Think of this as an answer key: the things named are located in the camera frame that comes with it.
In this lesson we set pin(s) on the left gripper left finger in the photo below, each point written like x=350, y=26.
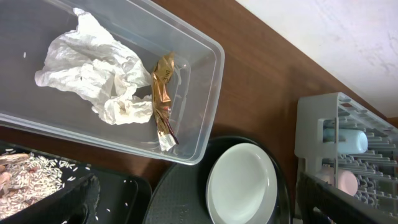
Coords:
x=75, y=203

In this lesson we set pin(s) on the black rectangular tray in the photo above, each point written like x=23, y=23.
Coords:
x=123, y=198

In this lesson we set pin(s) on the blue cup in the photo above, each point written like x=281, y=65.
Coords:
x=352, y=141

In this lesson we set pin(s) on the round black serving tray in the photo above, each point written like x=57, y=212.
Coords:
x=180, y=194

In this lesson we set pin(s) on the clear plastic waste bin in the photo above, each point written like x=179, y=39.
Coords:
x=28, y=28

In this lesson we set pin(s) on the grey dishwasher rack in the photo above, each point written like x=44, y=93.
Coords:
x=316, y=145

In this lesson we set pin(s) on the white tissue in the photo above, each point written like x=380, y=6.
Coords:
x=91, y=63

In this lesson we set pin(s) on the grey plate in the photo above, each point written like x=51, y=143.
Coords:
x=242, y=186

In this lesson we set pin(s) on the gold foil wrapper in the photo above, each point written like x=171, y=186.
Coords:
x=161, y=102

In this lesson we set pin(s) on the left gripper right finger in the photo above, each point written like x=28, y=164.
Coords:
x=319, y=202

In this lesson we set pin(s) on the pink cup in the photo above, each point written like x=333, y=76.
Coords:
x=346, y=179

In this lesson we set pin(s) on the food scraps and rice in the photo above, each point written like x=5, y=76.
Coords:
x=27, y=178

